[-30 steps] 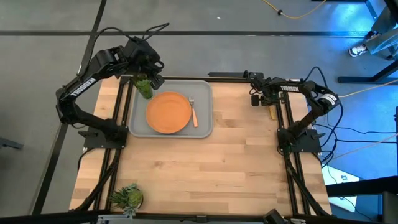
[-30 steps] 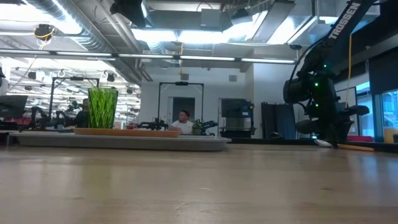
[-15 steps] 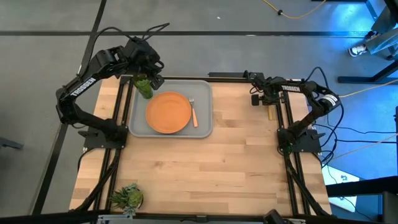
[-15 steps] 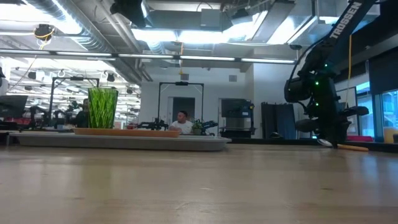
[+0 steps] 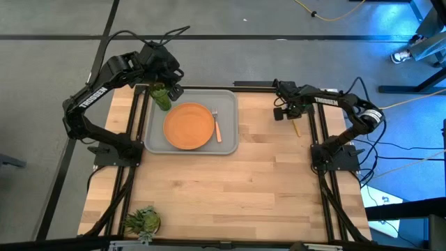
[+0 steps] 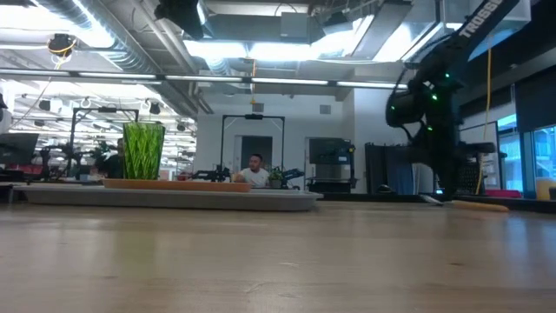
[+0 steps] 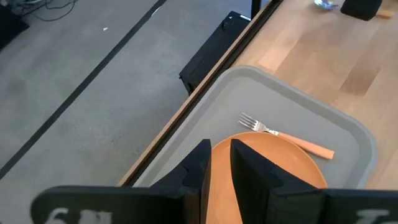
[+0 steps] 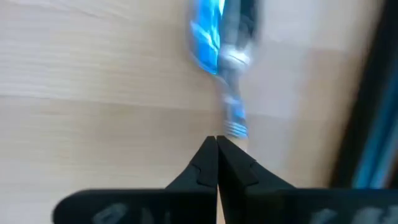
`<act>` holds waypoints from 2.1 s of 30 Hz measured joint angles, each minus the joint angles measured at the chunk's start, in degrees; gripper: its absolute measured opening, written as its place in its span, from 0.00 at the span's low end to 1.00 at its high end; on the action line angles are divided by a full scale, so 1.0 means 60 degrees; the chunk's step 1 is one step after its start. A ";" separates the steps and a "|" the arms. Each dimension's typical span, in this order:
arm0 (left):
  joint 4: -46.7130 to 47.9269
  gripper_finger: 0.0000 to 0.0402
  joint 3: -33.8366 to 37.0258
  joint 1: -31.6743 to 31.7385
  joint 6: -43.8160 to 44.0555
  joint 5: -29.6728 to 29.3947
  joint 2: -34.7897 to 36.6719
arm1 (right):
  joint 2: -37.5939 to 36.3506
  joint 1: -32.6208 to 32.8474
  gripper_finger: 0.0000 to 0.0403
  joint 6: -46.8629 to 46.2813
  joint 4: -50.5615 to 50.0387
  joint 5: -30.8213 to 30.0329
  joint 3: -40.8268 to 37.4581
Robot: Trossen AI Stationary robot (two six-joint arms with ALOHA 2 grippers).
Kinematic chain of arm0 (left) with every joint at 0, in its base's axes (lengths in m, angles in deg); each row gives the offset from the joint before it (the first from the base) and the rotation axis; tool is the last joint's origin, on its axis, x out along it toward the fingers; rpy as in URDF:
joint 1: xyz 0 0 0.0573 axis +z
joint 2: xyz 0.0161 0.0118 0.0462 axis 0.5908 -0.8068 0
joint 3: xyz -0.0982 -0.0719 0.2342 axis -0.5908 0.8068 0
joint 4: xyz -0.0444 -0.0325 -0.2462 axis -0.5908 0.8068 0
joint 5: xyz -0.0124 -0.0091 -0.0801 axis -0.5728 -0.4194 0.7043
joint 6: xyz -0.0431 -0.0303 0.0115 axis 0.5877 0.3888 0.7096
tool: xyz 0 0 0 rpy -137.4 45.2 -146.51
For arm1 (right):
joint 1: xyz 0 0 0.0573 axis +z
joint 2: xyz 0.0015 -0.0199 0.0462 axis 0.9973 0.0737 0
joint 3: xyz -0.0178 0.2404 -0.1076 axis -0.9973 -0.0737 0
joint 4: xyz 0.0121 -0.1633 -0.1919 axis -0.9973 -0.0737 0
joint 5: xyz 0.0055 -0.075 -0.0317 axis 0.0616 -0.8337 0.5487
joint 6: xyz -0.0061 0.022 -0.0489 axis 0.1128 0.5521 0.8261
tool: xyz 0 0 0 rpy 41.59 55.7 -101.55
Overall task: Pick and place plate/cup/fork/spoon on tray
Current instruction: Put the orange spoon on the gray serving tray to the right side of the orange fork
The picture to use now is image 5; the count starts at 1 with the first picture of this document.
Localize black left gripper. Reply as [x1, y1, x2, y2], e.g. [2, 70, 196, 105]
[139, 43, 185, 102]

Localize green round vegetable toy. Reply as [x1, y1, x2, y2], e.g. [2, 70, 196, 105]
[149, 83, 173, 112]

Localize orange plate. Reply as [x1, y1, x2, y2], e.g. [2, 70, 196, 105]
[162, 102, 216, 151]

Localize fork with orange handle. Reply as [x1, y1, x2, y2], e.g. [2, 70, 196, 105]
[211, 107, 223, 144]

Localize grey plastic tray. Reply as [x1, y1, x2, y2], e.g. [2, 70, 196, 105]
[144, 89, 240, 156]

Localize black stand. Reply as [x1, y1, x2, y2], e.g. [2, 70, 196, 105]
[348, 0, 446, 95]

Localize person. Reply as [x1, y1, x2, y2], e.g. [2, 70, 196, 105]
[390, 31, 446, 66]

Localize white floor box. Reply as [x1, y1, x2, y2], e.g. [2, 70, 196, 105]
[360, 183, 405, 238]

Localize black table beam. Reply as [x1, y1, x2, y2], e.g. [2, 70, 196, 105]
[364, 197, 446, 221]

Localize green succulent plant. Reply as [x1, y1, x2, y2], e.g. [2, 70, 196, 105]
[123, 205, 162, 244]

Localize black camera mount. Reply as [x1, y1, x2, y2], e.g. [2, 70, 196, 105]
[233, 78, 297, 89]

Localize black aluminium table frame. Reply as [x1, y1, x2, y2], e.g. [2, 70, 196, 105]
[103, 78, 371, 245]

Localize yellow floor cable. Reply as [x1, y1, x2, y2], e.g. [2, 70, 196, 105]
[292, 0, 367, 22]

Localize black power cables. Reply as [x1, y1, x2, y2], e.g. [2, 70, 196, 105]
[348, 76, 446, 189]

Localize black right cable bundle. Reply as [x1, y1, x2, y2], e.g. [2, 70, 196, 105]
[317, 169, 371, 244]

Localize black cable bundle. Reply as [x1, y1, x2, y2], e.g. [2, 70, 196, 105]
[83, 165, 137, 238]
[317, 169, 371, 244]

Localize yellow cable with plug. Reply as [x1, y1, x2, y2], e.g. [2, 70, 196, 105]
[379, 91, 446, 110]

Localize black left cable bundle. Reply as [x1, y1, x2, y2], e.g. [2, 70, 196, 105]
[83, 165, 137, 238]

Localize black camera rig bar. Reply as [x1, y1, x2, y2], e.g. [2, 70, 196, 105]
[0, 236, 446, 251]

